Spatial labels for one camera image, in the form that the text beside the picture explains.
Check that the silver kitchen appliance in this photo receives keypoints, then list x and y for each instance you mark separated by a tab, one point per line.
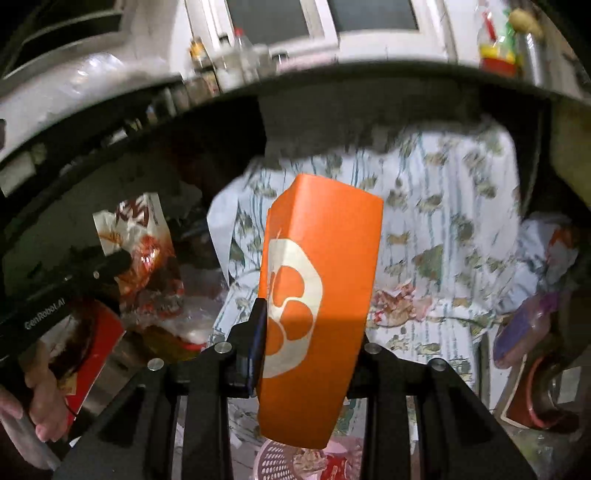
87	78

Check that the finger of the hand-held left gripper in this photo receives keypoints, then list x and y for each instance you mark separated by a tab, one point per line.
101	266

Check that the clear plastic bag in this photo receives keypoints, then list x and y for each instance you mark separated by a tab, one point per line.
194	314

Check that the pink plastic basket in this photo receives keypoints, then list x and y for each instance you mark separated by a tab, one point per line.
281	461

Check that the steel pot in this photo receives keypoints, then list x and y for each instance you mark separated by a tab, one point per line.
531	57

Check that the yellow and red packet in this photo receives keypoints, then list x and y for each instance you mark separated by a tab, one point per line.
497	48

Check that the pale blue plastic bag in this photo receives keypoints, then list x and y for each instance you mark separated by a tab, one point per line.
538	258

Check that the white window frame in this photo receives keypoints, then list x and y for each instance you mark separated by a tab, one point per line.
318	34

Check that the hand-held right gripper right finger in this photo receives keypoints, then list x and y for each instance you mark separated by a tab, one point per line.
401	369

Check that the red snack packet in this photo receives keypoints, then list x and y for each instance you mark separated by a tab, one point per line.
143	258

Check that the red cardboard box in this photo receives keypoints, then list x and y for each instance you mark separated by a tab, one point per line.
99	355

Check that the clear bottle with red cap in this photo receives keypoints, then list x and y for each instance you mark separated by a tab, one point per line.
236	55

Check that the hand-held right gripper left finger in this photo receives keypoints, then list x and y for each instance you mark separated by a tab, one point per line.
257	332

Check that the person's left hand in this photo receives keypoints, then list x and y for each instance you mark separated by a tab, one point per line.
44	401

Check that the red plastic basin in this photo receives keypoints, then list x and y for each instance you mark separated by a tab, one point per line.
531	408
191	345

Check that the orange paper carton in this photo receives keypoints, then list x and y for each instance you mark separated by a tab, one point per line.
323	240

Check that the purple plastic bag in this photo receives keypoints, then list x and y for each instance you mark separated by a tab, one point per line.
524	325

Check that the cat print white cloth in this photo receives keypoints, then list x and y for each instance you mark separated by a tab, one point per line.
438	240

